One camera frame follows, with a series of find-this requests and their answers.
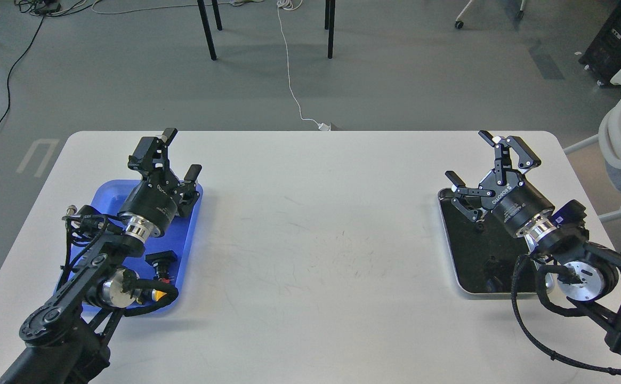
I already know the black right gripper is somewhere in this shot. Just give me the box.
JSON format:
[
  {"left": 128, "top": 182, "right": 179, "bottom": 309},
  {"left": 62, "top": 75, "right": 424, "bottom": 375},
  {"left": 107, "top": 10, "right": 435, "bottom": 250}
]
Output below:
[{"left": 445, "top": 130, "right": 557, "bottom": 238}]

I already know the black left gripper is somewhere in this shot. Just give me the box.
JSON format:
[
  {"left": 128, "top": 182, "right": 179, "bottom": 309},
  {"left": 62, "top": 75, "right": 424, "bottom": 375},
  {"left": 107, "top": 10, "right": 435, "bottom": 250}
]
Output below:
[{"left": 118, "top": 128, "right": 201, "bottom": 239}]

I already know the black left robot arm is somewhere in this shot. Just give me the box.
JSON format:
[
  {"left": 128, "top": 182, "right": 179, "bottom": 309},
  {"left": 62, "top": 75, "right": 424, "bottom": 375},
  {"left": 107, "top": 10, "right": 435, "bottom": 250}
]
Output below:
[{"left": 0, "top": 128, "right": 201, "bottom": 383}]

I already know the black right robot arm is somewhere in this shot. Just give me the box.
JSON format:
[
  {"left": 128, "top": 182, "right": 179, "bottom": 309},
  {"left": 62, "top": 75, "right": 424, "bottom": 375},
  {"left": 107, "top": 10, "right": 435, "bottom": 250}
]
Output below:
[{"left": 445, "top": 130, "right": 621, "bottom": 376}]

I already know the blue plastic tray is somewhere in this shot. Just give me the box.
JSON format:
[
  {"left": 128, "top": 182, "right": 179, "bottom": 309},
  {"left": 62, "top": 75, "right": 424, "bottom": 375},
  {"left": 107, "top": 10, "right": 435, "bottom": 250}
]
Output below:
[{"left": 30, "top": 206, "right": 179, "bottom": 337}]

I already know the metal tray with black mat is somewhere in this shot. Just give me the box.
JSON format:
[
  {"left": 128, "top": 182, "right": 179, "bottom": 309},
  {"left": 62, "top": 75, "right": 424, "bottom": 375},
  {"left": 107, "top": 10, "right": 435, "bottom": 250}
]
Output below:
[{"left": 438, "top": 189, "right": 529, "bottom": 299}]

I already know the white chair base caster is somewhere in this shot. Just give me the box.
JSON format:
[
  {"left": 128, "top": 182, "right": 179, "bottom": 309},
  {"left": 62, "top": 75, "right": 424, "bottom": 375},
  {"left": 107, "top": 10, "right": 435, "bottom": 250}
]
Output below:
[{"left": 454, "top": 1, "right": 529, "bottom": 30}]

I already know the black table leg left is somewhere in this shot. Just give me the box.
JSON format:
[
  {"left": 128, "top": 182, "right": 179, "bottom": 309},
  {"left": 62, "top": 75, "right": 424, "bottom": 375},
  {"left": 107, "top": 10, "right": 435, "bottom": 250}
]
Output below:
[{"left": 197, "top": 0, "right": 223, "bottom": 61}]

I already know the black table leg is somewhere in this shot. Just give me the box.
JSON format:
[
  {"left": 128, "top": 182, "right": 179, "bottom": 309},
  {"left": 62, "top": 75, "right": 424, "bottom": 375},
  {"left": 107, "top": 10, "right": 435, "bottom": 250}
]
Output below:
[
  {"left": 197, "top": 0, "right": 223, "bottom": 61},
  {"left": 324, "top": 0, "right": 336, "bottom": 59}
]

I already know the black equipment case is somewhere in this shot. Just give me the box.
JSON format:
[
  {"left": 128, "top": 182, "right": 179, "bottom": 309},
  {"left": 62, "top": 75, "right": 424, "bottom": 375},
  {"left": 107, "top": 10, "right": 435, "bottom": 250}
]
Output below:
[{"left": 578, "top": 1, "right": 621, "bottom": 86}]

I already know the black table leg right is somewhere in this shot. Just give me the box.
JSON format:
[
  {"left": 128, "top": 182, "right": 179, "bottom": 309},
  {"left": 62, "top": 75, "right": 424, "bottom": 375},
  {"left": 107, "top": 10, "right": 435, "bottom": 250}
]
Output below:
[{"left": 324, "top": 0, "right": 336, "bottom": 59}]

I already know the black push button switch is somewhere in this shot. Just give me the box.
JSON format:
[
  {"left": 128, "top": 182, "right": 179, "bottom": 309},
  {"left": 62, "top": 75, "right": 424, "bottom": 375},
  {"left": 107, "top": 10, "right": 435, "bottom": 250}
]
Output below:
[{"left": 144, "top": 250, "right": 177, "bottom": 283}]

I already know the yellow push button switch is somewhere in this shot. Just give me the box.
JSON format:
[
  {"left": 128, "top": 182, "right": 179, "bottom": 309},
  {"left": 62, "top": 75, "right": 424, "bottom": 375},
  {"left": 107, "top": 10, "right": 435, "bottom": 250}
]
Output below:
[{"left": 136, "top": 289, "right": 167, "bottom": 306}]

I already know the black floor cable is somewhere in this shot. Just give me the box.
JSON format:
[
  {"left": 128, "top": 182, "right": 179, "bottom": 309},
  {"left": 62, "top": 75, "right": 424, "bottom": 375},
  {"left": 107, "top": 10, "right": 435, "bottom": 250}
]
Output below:
[{"left": 0, "top": 0, "right": 63, "bottom": 202}]

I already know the white floor cable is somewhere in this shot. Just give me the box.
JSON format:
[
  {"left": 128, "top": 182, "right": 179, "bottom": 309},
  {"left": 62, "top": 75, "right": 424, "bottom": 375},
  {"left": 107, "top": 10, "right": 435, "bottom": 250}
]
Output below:
[{"left": 277, "top": 0, "right": 331, "bottom": 131}]

